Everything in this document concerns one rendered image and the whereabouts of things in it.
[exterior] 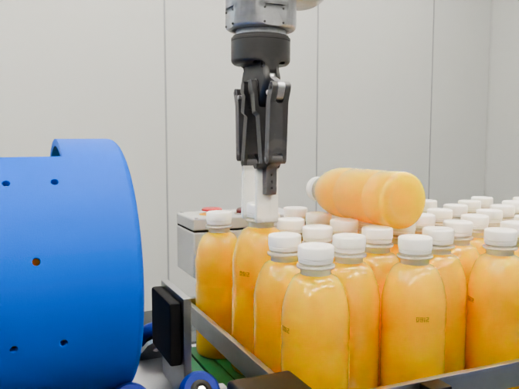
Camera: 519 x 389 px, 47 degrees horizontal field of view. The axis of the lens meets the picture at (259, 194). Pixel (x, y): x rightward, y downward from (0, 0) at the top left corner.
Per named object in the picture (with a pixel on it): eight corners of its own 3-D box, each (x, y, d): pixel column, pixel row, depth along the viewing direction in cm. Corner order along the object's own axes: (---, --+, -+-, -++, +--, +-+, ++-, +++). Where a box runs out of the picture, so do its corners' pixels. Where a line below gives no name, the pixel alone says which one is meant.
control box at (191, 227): (177, 267, 109) (176, 210, 108) (276, 258, 117) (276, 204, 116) (193, 279, 100) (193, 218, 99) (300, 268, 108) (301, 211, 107)
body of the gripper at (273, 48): (222, 37, 79) (221, 109, 79) (245, 26, 71) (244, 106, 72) (274, 41, 81) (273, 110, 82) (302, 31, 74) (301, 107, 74)
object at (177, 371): (151, 374, 78) (149, 280, 77) (169, 371, 79) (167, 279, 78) (172, 406, 69) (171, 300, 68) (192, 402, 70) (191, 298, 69)
